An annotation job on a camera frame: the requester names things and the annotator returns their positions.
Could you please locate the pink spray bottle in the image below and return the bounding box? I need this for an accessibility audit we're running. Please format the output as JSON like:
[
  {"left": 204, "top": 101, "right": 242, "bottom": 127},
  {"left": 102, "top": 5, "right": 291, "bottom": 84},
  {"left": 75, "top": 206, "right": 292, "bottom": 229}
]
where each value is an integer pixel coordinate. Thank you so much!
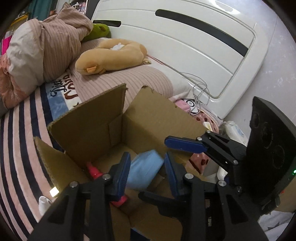
[{"left": 86, "top": 162, "right": 128, "bottom": 208}]

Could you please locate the light blue square box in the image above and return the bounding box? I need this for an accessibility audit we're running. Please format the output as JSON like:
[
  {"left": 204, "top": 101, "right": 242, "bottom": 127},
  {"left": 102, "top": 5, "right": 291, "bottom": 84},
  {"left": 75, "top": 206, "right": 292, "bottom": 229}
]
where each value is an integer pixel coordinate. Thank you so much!
[{"left": 126, "top": 150, "right": 164, "bottom": 190}]

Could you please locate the white contact lens case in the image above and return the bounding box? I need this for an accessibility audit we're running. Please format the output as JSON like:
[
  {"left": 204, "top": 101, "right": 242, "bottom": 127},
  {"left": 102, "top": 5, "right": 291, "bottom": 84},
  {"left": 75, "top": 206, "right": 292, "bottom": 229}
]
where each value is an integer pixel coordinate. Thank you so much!
[{"left": 38, "top": 196, "right": 52, "bottom": 216}]

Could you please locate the brown cardboard box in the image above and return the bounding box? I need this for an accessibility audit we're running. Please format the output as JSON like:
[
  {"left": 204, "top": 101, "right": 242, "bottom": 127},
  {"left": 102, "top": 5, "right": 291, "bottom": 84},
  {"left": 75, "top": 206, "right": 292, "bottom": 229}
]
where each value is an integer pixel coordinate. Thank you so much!
[{"left": 34, "top": 84, "right": 206, "bottom": 240}]

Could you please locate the pink ribbed pillow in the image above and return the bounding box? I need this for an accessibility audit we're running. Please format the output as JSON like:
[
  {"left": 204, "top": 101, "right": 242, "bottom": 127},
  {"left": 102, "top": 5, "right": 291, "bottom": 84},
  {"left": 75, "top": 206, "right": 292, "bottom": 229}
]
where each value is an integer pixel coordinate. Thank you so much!
[{"left": 69, "top": 38, "right": 193, "bottom": 112}]

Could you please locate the striped pink navy blanket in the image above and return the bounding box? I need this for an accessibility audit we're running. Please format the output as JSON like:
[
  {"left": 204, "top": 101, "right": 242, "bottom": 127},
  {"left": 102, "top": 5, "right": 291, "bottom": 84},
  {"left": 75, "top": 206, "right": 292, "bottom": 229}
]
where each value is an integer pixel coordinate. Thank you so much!
[{"left": 1, "top": 72, "right": 81, "bottom": 240}]

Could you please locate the white bed headboard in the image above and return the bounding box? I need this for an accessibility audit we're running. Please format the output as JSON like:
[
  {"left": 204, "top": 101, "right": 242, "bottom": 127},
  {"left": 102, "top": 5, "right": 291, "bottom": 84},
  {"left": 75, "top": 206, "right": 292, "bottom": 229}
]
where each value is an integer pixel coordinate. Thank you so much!
[{"left": 91, "top": 1, "right": 268, "bottom": 118}]

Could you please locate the tan plush toy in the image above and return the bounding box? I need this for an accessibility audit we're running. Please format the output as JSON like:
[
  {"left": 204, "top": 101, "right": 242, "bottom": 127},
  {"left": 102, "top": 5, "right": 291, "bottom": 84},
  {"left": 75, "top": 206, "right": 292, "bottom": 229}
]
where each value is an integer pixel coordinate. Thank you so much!
[{"left": 75, "top": 39, "right": 151, "bottom": 75}]

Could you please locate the green plush toy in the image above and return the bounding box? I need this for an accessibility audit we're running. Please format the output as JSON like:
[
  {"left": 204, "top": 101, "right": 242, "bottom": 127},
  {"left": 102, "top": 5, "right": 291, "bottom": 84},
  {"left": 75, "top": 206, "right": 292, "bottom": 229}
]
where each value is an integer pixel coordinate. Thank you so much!
[{"left": 81, "top": 24, "right": 111, "bottom": 42}]

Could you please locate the rolled pink grey duvet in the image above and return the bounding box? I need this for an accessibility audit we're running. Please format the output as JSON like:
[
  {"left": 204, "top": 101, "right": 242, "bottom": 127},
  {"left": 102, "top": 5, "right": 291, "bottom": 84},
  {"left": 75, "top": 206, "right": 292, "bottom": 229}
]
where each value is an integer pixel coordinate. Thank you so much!
[{"left": 1, "top": 3, "right": 93, "bottom": 115}]

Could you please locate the white cable on headboard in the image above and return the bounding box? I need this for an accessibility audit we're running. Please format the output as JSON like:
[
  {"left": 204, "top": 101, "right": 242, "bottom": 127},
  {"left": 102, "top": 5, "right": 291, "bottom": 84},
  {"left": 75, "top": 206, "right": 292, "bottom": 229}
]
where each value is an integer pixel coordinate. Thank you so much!
[{"left": 178, "top": 71, "right": 211, "bottom": 110}]

